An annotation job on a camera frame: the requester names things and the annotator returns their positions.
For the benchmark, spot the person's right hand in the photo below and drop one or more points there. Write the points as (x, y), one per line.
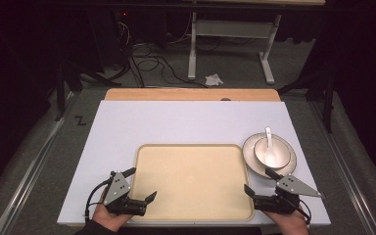
(290, 223)

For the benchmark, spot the black stand legs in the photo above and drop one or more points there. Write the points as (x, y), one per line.
(329, 98)
(60, 91)

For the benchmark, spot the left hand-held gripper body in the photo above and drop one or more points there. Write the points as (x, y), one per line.
(117, 190)

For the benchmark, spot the aluminium rail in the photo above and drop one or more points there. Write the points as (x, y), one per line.
(32, 169)
(346, 169)

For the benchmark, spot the white plate with dark rim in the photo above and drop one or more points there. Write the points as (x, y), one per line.
(249, 156)

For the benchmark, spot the white metal desk frame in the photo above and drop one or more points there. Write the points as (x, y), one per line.
(231, 27)

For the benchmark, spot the white ceramic spoon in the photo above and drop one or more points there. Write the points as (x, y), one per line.
(269, 153)

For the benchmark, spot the person's left hand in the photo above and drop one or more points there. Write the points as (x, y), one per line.
(108, 220)

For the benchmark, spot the crumpled white paper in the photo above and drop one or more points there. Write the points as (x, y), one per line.
(213, 80)

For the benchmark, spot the white bowl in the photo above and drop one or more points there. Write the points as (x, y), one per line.
(280, 148)

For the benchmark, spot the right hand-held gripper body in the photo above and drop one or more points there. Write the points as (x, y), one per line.
(290, 187)

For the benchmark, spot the white board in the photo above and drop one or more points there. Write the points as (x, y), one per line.
(176, 124)

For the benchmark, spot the beige plastic tray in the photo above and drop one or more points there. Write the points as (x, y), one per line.
(192, 182)

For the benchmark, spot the wooden table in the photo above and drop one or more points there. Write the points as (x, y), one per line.
(176, 94)

